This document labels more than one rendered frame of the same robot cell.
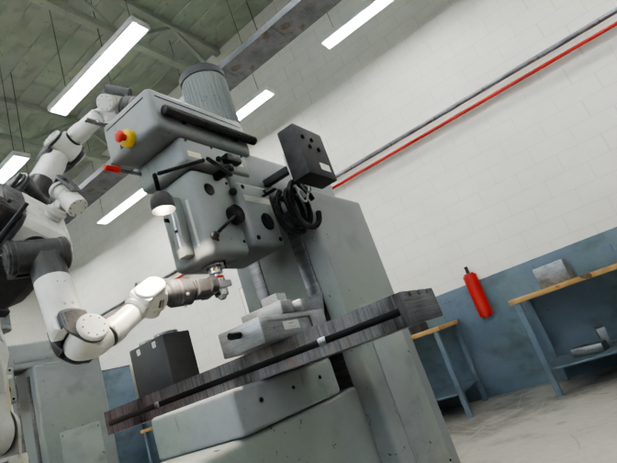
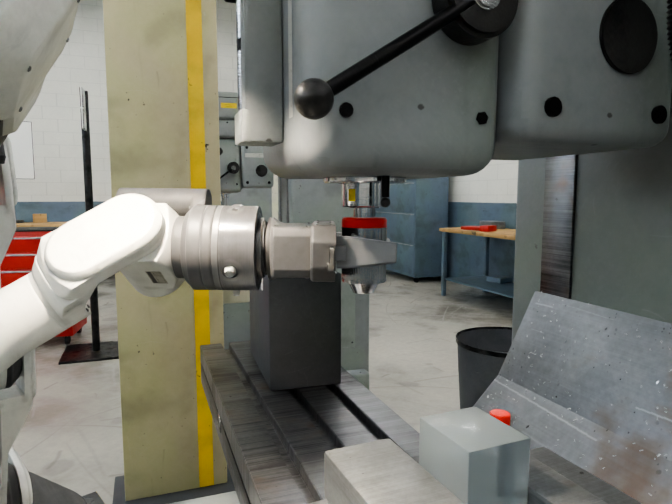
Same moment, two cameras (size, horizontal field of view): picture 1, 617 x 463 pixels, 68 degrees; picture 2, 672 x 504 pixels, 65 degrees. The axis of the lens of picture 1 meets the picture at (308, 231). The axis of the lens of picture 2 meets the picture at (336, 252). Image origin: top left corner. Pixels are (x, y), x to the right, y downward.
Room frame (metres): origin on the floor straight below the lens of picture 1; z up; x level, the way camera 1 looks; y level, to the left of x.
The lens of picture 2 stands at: (1.07, 0.01, 1.29)
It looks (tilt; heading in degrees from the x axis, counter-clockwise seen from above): 6 degrees down; 40
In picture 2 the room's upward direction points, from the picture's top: straight up
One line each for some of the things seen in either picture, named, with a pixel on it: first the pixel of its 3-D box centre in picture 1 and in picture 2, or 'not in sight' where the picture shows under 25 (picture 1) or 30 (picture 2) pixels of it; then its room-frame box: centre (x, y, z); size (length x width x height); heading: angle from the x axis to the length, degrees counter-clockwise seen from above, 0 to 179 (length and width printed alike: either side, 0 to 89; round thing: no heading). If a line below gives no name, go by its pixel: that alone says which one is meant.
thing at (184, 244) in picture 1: (179, 228); (257, 30); (1.41, 0.40, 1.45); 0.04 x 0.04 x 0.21; 60
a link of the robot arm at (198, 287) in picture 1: (195, 290); (277, 250); (1.45, 0.41, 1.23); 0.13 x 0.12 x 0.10; 42
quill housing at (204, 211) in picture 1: (203, 223); (369, 17); (1.51, 0.34, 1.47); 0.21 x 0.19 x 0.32; 60
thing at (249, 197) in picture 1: (240, 227); (525, 36); (1.67, 0.25, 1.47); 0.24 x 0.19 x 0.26; 60
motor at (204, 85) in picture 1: (210, 107); not in sight; (1.72, 0.22, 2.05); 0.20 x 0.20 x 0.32
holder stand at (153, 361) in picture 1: (163, 363); (291, 313); (1.73, 0.67, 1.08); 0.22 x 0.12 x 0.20; 57
